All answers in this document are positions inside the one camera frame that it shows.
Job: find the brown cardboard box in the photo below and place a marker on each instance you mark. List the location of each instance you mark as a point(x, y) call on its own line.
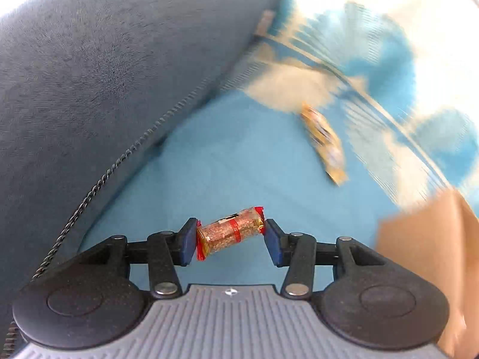
point(439, 242)

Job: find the blue fan-pattern sofa cover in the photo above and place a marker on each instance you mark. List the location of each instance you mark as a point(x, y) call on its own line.
point(397, 80)

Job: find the small red gold candy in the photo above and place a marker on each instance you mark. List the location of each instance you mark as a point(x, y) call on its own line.
point(229, 231)

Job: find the yellow Alpenliebe candy pack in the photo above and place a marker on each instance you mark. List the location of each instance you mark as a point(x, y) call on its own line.
point(326, 143)

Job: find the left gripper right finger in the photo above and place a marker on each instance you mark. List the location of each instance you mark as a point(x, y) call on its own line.
point(297, 252)

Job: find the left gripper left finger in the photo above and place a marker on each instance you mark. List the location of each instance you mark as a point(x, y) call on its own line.
point(165, 251)

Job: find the dark blue sofa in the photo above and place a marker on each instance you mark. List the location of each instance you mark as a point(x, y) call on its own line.
point(88, 88)

